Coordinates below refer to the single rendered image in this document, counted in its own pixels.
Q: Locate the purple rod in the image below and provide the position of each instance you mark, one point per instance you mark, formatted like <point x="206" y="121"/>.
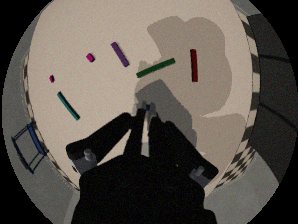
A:
<point x="120" y="54"/>

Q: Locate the green rod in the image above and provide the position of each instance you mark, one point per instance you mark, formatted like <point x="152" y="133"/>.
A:
<point x="155" y="67"/>

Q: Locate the dark red rod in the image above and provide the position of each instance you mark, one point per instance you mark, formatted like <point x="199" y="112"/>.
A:
<point x="194" y="65"/>

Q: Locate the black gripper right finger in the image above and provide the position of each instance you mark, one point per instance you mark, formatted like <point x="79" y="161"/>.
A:
<point x="186" y="156"/>

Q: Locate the turquoise rod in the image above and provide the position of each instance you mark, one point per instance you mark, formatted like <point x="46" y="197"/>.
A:
<point x="67" y="105"/>

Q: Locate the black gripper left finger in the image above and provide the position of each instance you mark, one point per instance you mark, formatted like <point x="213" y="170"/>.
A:
<point x="86" y="153"/>

